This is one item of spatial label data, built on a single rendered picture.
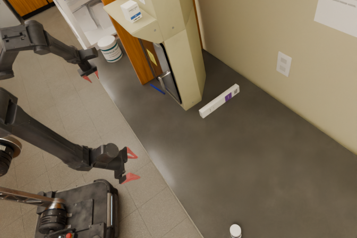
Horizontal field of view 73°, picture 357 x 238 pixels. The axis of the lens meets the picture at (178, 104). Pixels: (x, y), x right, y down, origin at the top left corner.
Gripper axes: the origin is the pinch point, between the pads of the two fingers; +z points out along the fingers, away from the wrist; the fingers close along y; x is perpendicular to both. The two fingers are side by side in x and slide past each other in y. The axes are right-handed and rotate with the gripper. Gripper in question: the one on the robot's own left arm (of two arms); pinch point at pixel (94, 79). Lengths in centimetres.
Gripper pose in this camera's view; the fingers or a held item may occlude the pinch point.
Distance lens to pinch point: 154.2
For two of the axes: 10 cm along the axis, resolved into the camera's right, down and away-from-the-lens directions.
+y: 8.2, -5.4, 2.1
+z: 2.2, 6.3, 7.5
